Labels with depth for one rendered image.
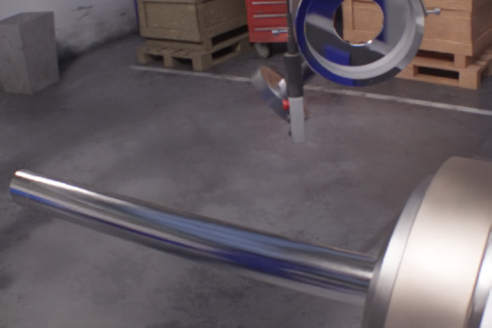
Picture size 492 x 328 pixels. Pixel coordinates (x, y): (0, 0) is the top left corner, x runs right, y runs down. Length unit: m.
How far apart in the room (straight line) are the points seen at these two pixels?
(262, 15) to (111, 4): 2.16
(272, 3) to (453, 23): 1.60
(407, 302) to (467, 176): 0.17
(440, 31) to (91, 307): 3.29
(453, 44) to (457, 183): 4.19
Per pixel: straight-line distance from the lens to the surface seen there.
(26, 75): 5.80
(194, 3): 5.55
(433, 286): 0.69
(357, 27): 5.25
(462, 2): 4.82
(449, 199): 0.73
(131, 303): 2.77
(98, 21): 7.10
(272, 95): 1.80
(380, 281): 0.73
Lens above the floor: 1.61
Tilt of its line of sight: 24 degrees down
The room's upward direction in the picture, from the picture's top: 6 degrees counter-clockwise
